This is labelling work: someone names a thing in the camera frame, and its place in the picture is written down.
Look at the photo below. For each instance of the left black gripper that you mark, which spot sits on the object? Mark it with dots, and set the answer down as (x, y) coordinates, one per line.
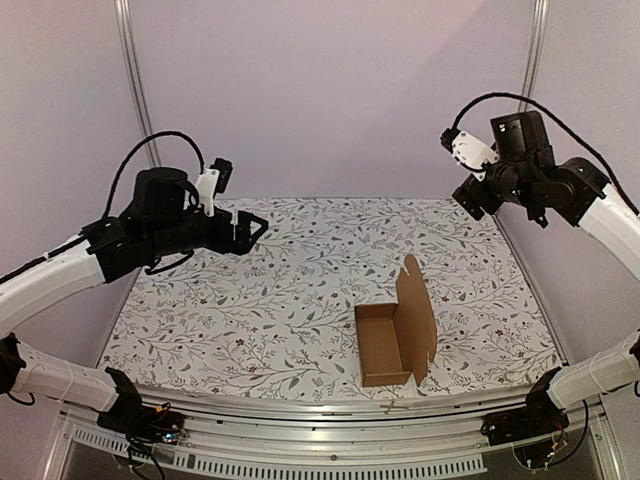
(242, 245)

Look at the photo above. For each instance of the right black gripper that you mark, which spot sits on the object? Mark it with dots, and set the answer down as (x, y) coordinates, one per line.
(476, 191)

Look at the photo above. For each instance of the brown cardboard box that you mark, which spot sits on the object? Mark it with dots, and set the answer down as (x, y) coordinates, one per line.
(397, 341)

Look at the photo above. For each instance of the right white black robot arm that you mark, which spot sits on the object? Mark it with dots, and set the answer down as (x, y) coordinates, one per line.
(520, 169)

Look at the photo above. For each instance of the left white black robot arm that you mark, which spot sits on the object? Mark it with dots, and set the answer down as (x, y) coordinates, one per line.
(168, 215)

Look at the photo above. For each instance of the floral patterned table mat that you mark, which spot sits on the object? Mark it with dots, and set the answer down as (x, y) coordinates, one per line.
(278, 323)

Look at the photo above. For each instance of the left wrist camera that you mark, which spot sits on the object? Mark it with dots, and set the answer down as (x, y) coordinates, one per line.
(212, 181)

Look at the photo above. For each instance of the right aluminium frame post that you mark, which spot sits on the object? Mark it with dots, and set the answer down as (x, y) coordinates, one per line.
(535, 46)

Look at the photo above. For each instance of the aluminium frame post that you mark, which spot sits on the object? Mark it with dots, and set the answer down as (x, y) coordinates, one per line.
(535, 46)
(126, 35)

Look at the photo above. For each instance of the aluminium front rail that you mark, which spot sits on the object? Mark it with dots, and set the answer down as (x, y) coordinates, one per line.
(438, 437)

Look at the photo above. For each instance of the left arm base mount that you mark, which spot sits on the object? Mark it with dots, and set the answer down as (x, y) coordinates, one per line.
(129, 416)

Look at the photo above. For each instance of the left aluminium frame post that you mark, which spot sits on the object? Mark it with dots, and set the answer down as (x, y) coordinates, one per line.
(126, 35)

